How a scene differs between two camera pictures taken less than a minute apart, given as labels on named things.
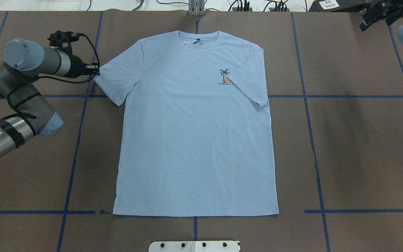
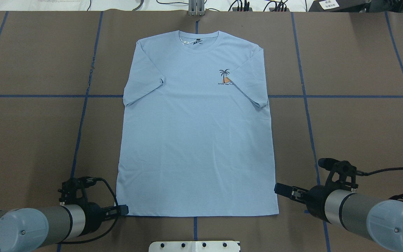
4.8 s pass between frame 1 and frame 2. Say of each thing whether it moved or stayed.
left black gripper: moved
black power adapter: stayed
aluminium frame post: stayed
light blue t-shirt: stayed
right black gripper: moved
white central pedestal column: stayed
